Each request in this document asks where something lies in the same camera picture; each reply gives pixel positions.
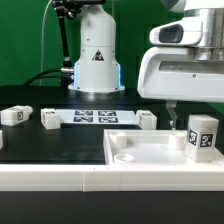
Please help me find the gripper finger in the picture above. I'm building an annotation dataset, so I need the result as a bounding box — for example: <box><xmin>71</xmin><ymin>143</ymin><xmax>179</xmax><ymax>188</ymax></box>
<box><xmin>166</xmin><ymin>101</ymin><xmax>177</xmax><ymax>130</ymax></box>

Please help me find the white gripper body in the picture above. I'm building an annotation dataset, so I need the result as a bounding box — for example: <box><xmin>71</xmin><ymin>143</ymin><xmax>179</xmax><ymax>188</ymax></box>
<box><xmin>138</xmin><ymin>14</ymin><xmax>224</xmax><ymax>103</ymax></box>

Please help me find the white square tabletop part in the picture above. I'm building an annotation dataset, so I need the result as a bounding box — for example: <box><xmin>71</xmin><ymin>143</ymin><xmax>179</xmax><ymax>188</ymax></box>
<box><xmin>103</xmin><ymin>129</ymin><xmax>224</xmax><ymax>168</ymax></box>

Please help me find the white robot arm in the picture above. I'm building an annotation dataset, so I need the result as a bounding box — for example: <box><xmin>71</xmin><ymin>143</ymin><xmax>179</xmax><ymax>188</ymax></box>
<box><xmin>69</xmin><ymin>0</ymin><xmax>224</xmax><ymax>103</ymax></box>

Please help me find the white sheet with markers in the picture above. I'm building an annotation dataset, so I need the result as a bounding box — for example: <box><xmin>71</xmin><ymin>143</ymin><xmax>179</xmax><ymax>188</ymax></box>
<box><xmin>56</xmin><ymin>109</ymin><xmax>137</xmax><ymax>125</ymax></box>

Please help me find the white obstacle fence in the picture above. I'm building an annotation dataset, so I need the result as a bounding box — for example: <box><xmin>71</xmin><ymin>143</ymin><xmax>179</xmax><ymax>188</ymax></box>
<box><xmin>0</xmin><ymin>164</ymin><xmax>224</xmax><ymax>192</ymax></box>

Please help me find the black cable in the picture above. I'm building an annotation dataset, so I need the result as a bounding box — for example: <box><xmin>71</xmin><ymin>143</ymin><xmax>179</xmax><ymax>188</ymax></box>
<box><xmin>22</xmin><ymin>68</ymin><xmax>75</xmax><ymax>87</ymax></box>

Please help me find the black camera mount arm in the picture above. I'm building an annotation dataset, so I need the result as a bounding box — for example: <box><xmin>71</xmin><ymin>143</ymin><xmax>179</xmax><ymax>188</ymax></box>
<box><xmin>52</xmin><ymin>0</ymin><xmax>106</xmax><ymax>67</ymax></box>

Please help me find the white cable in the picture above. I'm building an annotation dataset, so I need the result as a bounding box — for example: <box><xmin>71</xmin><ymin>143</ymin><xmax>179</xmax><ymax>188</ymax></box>
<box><xmin>39</xmin><ymin>0</ymin><xmax>54</xmax><ymax>86</ymax></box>

